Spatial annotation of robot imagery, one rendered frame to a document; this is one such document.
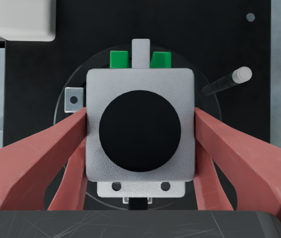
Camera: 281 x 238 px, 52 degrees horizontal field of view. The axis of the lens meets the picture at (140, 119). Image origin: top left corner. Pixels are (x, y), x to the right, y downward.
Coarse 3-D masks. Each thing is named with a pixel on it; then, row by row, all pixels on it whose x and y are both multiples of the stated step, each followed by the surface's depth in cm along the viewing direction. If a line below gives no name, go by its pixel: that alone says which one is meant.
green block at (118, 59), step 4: (112, 52) 19; (116, 52) 19; (120, 52) 19; (124, 52) 19; (128, 52) 19; (112, 56) 19; (116, 56) 19; (120, 56) 19; (124, 56) 19; (128, 56) 19; (112, 60) 19; (116, 60) 19; (120, 60) 19; (124, 60) 19; (128, 60) 19; (112, 64) 19; (116, 64) 19; (120, 64) 19; (124, 64) 19; (128, 64) 19
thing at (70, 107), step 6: (66, 90) 22; (72, 90) 22; (78, 90) 22; (84, 90) 22; (66, 96) 22; (72, 96) 22; (78, 96) 22; (84, 96) 22; (66, 102) 22; (72, 102) 22; (78, 102) 22; (84, 102) 22; (66, 108) 22; (72, 108) 22; (78, 108) 22
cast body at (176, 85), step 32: (96, 96) 11; (128, 96) 10; (160, 96) 10; (192, 96) 11; (96, 128) 11; (128, 128) 10; (160, 128) 10; (192, 128) 11; (96, 160) 11; (128, 160) 10; (160, 160) 10; (192, 160) 11; (128, 192) 14; (160, 192) 14
